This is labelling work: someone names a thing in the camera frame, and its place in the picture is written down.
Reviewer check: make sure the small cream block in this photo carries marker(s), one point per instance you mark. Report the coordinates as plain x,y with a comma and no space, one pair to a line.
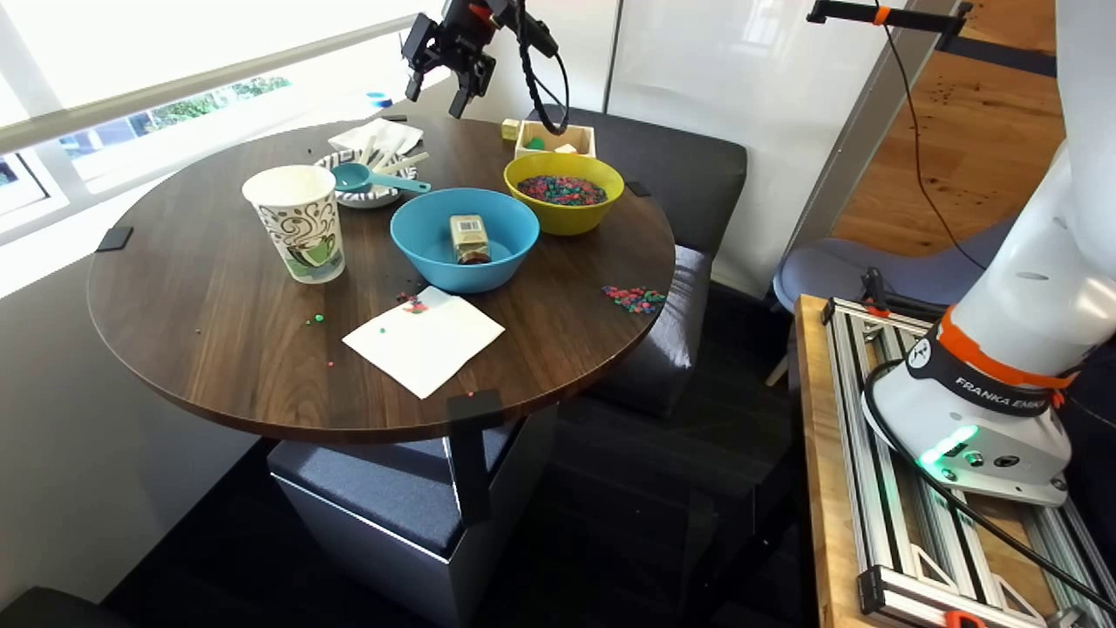
468,240

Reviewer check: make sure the grey window rail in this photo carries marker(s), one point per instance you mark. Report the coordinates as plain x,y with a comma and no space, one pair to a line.
197,88

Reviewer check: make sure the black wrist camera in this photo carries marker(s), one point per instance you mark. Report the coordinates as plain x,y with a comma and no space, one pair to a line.
530,31

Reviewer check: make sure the colourful beads pile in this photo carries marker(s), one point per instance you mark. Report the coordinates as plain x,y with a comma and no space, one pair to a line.
563,188

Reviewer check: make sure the aluminium profile frame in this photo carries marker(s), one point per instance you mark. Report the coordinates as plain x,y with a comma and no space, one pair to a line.
883,511

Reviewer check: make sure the green toy piece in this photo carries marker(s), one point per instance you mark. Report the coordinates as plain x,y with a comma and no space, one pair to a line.
536,143

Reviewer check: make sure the grey metal partition post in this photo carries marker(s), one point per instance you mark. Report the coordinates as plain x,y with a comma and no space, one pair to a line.
867,142

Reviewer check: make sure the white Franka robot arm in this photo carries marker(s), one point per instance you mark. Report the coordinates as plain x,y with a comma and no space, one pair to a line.
1048,268

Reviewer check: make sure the small green bead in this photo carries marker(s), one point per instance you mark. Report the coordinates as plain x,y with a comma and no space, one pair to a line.
315,318

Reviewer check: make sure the blue grey chair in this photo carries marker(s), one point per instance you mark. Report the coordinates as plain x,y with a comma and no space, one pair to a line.
883,278

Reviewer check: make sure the folded white napkin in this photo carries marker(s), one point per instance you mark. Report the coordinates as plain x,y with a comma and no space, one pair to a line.
375,136

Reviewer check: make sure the scattered colourful beads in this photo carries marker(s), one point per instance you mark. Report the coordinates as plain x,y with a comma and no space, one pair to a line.
631,300

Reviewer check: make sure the white toy piece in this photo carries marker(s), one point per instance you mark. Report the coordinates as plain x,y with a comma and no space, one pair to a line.
565,147

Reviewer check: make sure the flat white paper sheet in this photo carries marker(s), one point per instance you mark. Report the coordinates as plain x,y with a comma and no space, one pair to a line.
424,345

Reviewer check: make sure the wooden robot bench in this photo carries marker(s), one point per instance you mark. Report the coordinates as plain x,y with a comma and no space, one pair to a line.
815,465

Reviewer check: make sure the black table leg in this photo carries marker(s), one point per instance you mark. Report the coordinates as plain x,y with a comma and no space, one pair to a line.
468,472

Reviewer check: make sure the yellow plastic bowl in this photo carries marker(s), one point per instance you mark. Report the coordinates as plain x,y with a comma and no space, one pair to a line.
565,218

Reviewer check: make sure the small wooden cube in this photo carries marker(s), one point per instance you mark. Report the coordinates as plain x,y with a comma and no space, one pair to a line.
510,129

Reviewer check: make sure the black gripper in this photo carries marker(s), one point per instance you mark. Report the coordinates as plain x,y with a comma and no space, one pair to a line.
454,35

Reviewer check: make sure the white spoon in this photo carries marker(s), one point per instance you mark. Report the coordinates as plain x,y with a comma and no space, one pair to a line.
409,162

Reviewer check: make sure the black tape patch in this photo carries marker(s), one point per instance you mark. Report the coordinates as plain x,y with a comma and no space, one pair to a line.
473,407
116,240

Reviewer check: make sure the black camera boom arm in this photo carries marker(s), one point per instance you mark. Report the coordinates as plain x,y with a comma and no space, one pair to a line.
919,15

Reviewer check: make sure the small patterned bowl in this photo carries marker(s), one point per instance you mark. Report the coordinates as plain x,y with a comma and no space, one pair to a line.
369,199

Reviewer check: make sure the patterned white paper cup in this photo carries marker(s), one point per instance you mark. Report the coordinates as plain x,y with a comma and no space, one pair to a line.
302,229

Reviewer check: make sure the teal plastic scoop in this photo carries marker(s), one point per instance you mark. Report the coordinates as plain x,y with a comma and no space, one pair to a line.
353,176

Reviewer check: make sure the light wooden box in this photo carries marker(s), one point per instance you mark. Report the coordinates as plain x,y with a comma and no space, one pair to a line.
555,135

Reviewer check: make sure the blue plastic bowl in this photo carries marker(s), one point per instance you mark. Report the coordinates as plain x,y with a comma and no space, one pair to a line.
424,248

